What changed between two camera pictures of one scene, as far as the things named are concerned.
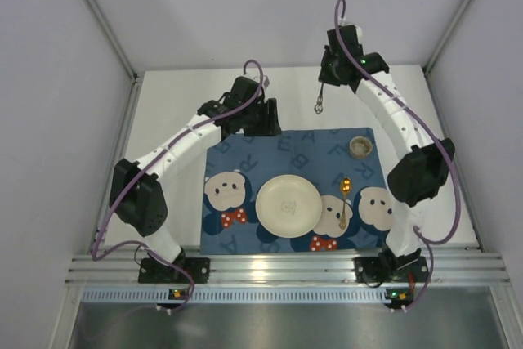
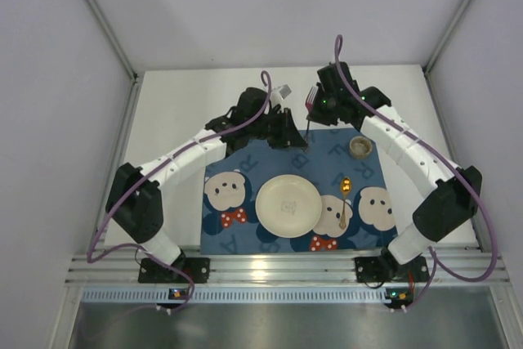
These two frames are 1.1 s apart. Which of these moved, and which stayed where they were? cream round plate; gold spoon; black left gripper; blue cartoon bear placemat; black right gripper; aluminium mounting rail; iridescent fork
Moved: black left gripper; iridescent fork; black right gripper
Stayed: gold spoon; blue cartoon bear placemat; aluminium mounting rail; cream round plate
